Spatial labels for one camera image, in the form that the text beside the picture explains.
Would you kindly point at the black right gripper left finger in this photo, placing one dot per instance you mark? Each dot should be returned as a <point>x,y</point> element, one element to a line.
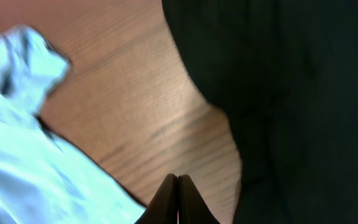
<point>163,208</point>

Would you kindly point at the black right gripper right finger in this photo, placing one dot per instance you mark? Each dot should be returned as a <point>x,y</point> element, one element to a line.
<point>192,208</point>

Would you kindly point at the light blue t-shirt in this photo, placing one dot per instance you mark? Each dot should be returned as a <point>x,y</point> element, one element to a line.
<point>43,177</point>

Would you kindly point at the black shirt at right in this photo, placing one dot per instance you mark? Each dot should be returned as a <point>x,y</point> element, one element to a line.
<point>285,73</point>

